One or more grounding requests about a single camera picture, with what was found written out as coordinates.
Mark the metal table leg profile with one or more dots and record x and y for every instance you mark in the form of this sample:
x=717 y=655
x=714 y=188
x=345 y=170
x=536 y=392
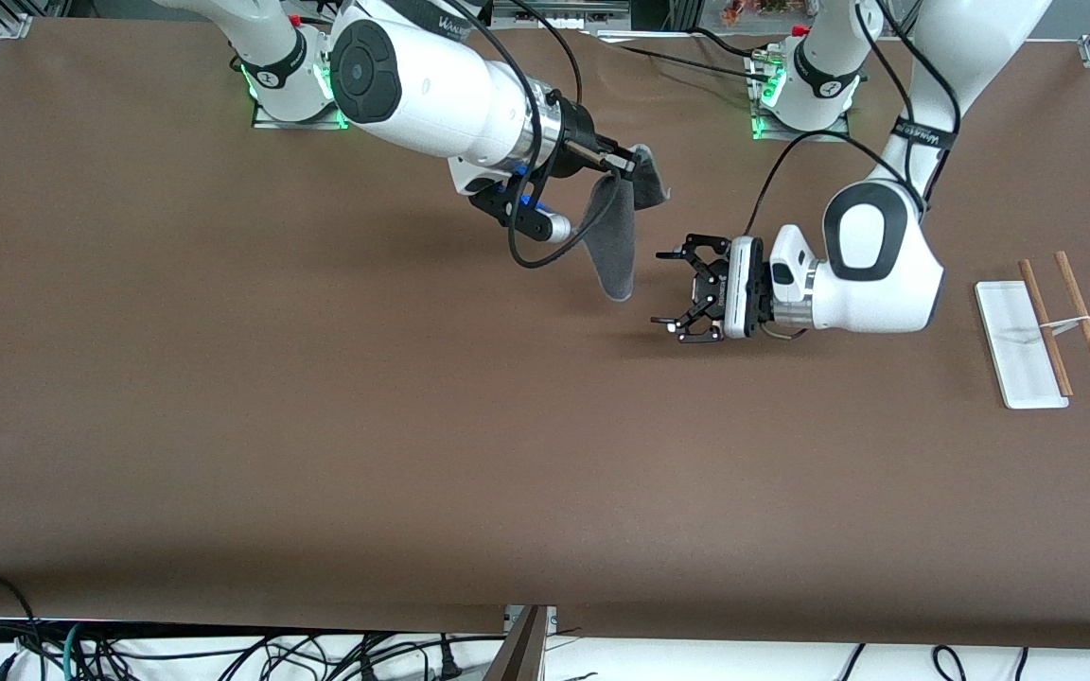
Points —
x=518 y=648

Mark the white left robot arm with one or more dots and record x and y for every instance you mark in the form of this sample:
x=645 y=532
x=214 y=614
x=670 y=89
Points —
x=876 y=255

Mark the orange background decoration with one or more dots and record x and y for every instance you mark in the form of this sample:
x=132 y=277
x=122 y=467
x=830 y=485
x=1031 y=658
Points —
x=763 y=9

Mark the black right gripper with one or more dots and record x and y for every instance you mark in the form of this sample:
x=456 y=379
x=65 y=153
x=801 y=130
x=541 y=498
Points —
x=582 y=132

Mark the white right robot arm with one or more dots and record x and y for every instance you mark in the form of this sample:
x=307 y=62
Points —
x=441 y=95

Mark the white power strip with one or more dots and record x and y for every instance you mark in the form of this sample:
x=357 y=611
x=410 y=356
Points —
x=569 y=9

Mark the white rack base plate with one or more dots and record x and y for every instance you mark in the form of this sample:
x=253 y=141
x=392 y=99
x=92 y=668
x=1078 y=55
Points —
x=1013 y=350

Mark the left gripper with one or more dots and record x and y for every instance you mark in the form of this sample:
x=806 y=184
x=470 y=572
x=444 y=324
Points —
x=759 y=288

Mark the white rack cross bracket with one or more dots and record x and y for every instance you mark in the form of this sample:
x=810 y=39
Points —
x=1065 y=325

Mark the grey microfibre towel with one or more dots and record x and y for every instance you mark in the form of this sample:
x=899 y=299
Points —
x=613 y=236

